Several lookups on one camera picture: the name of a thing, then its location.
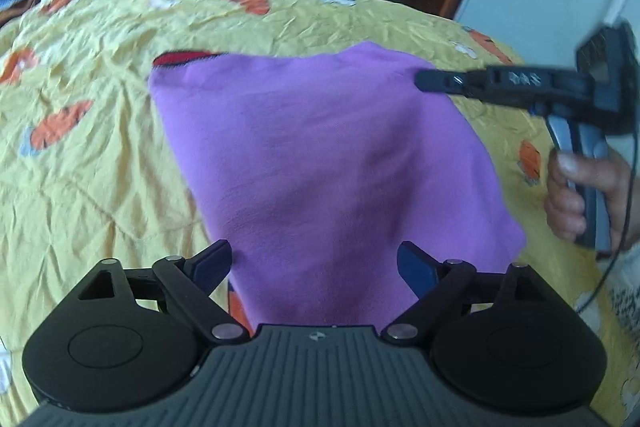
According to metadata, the person's right hand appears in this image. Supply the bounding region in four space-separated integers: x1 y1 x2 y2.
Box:
544 146 640 254

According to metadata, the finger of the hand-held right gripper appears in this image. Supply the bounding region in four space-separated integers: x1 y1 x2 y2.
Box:
414 65 593 112

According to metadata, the yellow carrot print blanket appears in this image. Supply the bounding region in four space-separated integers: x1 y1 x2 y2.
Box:
0 0 640 414

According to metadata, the purple knit sweater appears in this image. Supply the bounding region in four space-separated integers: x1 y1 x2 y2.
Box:
149 41 528 329

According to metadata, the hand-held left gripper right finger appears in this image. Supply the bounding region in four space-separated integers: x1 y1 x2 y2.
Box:
381 241 556 348

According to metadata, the black cable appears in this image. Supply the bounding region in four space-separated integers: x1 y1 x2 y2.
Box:
574 187 640 314

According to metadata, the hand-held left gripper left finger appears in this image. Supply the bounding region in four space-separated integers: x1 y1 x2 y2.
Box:
77 239 251 348

